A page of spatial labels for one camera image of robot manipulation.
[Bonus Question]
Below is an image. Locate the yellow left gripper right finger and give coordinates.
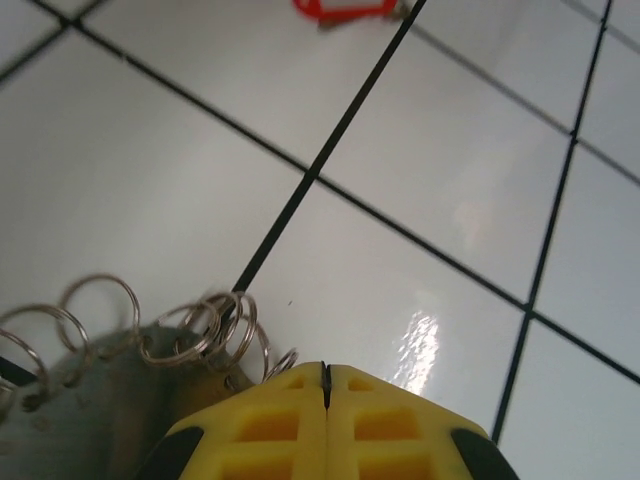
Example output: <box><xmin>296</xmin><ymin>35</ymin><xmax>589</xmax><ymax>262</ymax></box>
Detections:
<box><xmin>324</xmin><ymin>362</ymin><xmax>524</xmax><ymax>480</ymax></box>

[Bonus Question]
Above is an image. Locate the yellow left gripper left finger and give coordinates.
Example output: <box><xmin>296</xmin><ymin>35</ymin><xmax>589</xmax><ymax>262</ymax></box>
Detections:
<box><xmin>130</xmin><ymin>361</ymin><xmax>329</xmax><ymax>480</ymax></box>

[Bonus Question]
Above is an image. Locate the red plastic key tag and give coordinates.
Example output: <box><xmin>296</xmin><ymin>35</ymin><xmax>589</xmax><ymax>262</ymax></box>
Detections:
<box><xmin>292</xmin><ymin>0</ymin><xmax>401</xmax><ymax>30</ymax></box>

